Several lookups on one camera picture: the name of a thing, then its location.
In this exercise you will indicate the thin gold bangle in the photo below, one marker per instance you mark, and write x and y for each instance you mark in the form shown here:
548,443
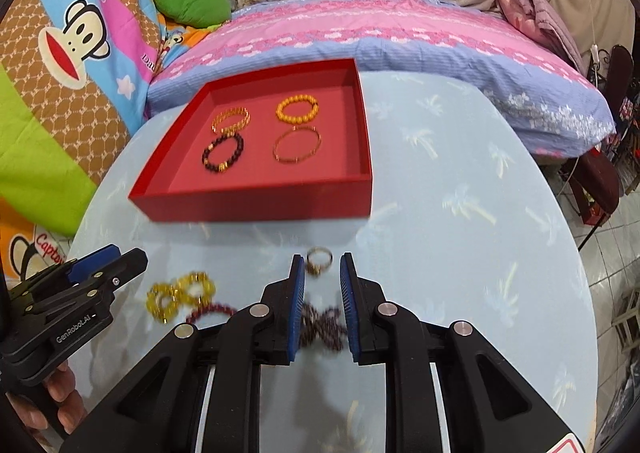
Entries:
296,145

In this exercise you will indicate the pink and blue pillow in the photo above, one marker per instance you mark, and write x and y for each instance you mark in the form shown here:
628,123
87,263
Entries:
552,107

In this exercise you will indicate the red jewelry box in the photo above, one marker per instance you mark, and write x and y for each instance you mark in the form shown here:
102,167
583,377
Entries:
196,175

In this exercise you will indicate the purple garnet bead strand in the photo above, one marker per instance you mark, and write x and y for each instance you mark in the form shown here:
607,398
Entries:
325,326

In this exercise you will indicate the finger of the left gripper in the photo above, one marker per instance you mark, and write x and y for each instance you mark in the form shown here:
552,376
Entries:
82,268
122,270

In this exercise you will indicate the monkey cartoon blanket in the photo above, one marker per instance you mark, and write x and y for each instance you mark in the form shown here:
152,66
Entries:
75,80

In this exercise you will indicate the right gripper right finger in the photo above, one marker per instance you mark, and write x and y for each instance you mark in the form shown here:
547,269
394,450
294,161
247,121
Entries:
382,332

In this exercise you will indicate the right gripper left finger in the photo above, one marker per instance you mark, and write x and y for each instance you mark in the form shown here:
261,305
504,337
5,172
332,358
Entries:
264,333

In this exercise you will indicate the green plush cushion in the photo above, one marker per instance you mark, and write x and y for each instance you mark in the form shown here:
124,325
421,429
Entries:
196,13

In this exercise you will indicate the folded pink cloth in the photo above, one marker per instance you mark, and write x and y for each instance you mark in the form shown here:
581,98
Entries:
540,22

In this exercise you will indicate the gold twisted bangle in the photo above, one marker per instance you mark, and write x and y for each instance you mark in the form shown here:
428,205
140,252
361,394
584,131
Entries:
230,120

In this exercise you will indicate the dark red chair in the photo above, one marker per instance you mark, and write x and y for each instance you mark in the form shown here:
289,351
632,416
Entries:
594,179

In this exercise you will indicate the left hand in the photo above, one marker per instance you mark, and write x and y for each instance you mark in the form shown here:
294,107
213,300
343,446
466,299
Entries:
61,386

